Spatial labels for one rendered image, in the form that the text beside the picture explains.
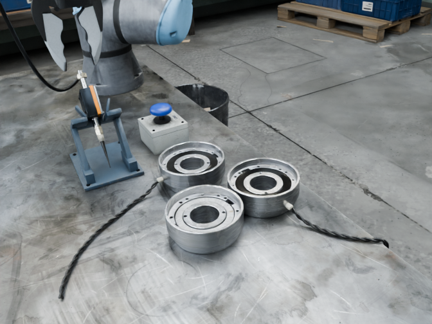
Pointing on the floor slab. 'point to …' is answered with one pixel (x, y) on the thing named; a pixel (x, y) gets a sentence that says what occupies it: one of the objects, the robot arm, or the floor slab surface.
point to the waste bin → (208, 99)
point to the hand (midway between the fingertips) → (79, 61)
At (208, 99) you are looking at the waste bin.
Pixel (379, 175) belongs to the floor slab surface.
